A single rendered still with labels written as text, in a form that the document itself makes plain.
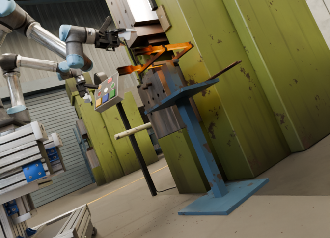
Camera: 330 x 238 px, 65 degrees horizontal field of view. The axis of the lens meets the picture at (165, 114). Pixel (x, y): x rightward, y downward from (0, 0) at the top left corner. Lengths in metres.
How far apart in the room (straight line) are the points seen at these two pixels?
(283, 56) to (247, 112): 0.58
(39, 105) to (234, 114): 8.77
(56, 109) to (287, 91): 8.78
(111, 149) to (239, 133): 5.22
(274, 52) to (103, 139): 5.26
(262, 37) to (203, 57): 0.54
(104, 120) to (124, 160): 1.12
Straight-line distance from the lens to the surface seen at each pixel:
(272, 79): 2.03
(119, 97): 2.37
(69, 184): 9.68
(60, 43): 1.45
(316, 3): 7.05
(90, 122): 6.78
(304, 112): 2.18
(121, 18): 2.35
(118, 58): 11.38
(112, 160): 6.71
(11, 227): 1.68
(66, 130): 9.89
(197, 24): 1.92
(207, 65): 1.79
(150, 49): 1.43
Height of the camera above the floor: 0.45
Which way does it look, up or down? 5 degrees up
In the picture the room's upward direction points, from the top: 22 degrees counter-clockwise
